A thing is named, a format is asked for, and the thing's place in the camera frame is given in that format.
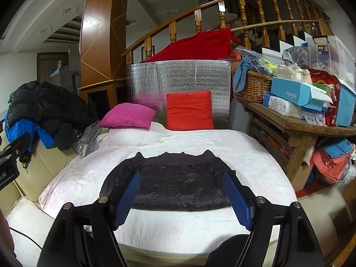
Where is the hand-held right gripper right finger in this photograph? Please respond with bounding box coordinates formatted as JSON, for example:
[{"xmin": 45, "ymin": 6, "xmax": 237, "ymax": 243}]
[{"xmin": 223, "ymin": 171, "xmax": 326, "ymax": 267}]

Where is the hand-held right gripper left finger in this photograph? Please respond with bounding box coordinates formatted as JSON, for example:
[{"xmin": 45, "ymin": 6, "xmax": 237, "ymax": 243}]
[{"xmin": 36, "ymin": 170, "xmax": 142, "ymax": 267}]

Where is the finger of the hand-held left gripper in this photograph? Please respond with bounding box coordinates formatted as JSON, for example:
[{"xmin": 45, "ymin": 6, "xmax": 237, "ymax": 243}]
[{"xmin": 0, "ymin": 132, "xmax": 31, "ymax": 160}]

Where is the dark quilted zip jacket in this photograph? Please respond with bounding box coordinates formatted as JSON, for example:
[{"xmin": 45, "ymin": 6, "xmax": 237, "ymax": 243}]
[{"xmin": 99, "ymin": 150, "xmax": 238, "ymax": 212}]

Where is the person's left forearm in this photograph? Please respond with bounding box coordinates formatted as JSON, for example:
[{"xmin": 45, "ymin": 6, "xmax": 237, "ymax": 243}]
[{"xmin": 0, "ymin": 208, "xmax": 16, "ymax": 267}]

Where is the blue jacket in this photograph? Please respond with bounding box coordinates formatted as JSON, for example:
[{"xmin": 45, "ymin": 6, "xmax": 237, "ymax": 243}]
[{"xmin": 6, "ymin": 118, "xmax": 56, "ymax": 149}]

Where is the cream leather sofa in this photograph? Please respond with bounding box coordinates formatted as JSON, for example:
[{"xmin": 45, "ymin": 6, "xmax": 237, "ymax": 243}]
[{"xmin": 0, "ymin": 131, "xmax": 78, "ymax": 203}]

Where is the person's dark clothing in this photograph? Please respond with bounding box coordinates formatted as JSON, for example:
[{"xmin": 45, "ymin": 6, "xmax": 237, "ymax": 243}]
[{"xmin": 204, "ymin": 234, "xmax": 251, "ymax": 267}]

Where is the pile of dark coats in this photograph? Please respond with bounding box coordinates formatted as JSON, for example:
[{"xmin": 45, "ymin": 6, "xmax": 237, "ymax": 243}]
[{"xmin": 7, "ymin": 81, "xmax": 99, "ymax": 151}]

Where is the grey garment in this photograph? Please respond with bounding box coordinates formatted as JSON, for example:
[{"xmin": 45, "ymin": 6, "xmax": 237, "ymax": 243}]
[{"xmin": 75, "ymin": 121, "xmax": 109, "ymax": 158}]

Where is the white bed cover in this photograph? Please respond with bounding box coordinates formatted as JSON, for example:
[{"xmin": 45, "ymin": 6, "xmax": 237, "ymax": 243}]
[{"xmin": 6, "ymin": 121, "xmax": 298, "ymax": 262}]

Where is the grey refrigerator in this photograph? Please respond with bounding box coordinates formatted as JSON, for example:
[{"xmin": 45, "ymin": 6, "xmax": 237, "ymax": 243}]
[{"xmin": 50, "ymin": 67, "xmax": 82, "ymax": 93}]

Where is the pink pillow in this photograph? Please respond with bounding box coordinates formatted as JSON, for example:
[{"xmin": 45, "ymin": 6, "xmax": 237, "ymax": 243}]
[{"xmin": 99, "ymin": 103, "xmax": 157, "ymax": 128}]

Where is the wooden side table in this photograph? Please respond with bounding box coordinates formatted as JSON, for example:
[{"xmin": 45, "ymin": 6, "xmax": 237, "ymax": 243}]
[{"xmin": 234, "ymin": 93, "xmax": 356, "ymax": 192}]

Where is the stack of salmon cloths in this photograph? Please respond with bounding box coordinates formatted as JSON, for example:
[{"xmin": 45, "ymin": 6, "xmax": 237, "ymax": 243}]
[{"xmin": 313, "ymin": 138, "xmax": 355, "ymax": 184}]

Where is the red pillow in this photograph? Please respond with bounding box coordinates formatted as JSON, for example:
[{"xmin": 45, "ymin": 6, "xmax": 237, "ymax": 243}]
[{"xmin": 166, "ymin": 91, "xmax": 214, "ymax": 130}]

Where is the white patterned tissue pack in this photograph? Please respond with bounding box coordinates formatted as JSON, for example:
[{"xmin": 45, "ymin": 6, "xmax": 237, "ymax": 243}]
[{"xmin": 263, "ymin": 95, "xmax": 303, "ymax": 119}]

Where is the wicker basket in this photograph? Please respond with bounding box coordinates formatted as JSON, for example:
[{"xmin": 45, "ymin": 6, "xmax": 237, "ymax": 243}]
[{"xmin": 233, "ymin": 71, "xmax": 274, "ymax": 103}]

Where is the white and blue small box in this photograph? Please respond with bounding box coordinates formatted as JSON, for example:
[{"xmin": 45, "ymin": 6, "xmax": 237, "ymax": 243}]
[{"xmin": 302, "ymin": 107, "xmax": 327, "ymax": 125}]

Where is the light blue cardboard box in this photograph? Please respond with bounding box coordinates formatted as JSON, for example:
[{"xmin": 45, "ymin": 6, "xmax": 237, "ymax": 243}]
[{"xmin": 270, "ymin": 76, "xmax": 333, "ymax": 109}]

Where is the blue cloth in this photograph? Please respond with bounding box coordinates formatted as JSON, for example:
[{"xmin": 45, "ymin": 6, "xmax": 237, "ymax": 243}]
[{"xmin": 233, "ymin": 55, "xmax": 263, "ymax": 92}]

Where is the silver foil insulation mat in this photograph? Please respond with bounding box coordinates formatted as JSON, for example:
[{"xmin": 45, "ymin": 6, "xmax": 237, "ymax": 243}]
[{"xmin": 126, "ymin": 59, "xmax": 231, "ymax": 130}]

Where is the cream plastic bag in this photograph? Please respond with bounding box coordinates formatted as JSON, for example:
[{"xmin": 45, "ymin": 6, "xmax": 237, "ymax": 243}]
[{"xmin": 273, "ymin": 65, "xmax": 313, "ymax": 85}]

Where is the red gift bag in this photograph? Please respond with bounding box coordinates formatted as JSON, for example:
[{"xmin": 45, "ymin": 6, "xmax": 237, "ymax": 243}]
[{"xmin": 307, "ymin": 68, "xmax": 341, "ymax": 127}]

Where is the light blue plastic bin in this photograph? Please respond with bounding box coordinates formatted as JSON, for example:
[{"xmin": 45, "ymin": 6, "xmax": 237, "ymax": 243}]
[{"xmin": 335, "ymin": 82, "xmax": 356, "ymax": 127}]

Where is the clear bag with dark contents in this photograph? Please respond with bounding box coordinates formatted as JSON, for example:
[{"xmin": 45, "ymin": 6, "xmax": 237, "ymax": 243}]
[{"xmin": 282, "ymin": 46, "xmax": 310, "ymax": 69}]

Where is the red blanket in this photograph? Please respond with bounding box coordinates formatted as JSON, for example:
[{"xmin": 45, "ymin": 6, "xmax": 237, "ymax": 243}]
[{"xmin": 140, "ymin": 28, "xmax": 240, "ymax": 63}]

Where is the clear plastic storage box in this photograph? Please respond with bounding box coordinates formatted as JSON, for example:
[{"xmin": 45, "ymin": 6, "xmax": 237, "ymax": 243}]
[{"xmin": 306, "ymin": 36, "xmax": 356, "ymax": 89}]

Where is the wooden stair railing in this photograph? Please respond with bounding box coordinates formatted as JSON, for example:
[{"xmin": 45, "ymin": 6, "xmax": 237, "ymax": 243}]
[{"xmin": 121, "ymin": 0, "xmax": 334, "ymax": 64}]

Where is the black cable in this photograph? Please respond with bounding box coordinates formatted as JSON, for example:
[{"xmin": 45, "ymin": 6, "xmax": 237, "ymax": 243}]
[{"xmin": 8, "ymin": 227, "xmax": 45, "ymax": 249}]

